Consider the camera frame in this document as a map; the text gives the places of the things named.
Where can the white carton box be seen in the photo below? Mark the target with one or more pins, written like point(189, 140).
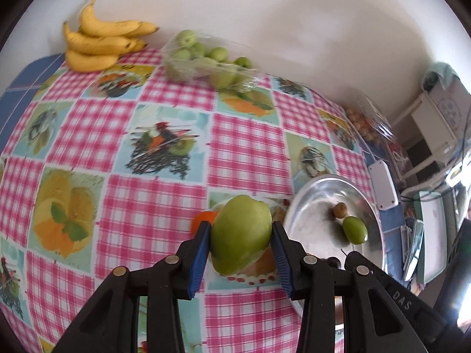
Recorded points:
point(452, 110)

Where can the yellow banana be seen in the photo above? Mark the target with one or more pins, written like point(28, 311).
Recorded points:
point(88, 61)
point(99, 44)
point(143, 29)
point(103, 25)

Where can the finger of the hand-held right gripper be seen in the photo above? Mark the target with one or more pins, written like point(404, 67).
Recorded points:
point(355, 259)

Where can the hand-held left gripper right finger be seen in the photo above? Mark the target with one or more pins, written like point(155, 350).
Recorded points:
point(281, 257)

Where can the clear plastic container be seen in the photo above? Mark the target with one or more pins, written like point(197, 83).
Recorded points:
point(371, 114)

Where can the silver metal plate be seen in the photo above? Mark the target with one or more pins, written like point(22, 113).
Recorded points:
point(316, 228)

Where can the large green mango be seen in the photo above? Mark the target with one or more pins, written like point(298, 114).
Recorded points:
point(241, 235)

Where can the pile of small brown fruits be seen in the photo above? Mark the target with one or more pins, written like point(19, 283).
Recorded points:
point(358, 125)

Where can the pile of green jujubes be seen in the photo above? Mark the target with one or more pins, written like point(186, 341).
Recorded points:
point(220, 77)

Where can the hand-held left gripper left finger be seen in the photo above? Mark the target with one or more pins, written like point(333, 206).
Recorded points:
point(200, 261)

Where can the orange tangerine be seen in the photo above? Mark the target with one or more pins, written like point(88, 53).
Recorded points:
point(202, 220)

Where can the pink plastic bag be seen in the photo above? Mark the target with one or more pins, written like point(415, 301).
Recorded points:
point(399, 152)

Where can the green-rimmed white board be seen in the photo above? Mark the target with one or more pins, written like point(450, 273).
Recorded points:
point(430, 235)

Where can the brown kiwi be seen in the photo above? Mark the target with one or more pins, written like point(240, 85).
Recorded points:
point(339, 210)

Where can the white plastic device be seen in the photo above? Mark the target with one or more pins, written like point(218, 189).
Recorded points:
point(384, 187)

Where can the small green mango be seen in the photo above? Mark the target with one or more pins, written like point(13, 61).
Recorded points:
point(355, 230)

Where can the clear plastic bag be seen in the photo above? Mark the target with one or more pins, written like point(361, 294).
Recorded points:
point(191, 70)

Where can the teal cloth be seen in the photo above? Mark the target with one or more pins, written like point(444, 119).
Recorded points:
point(441, 73)

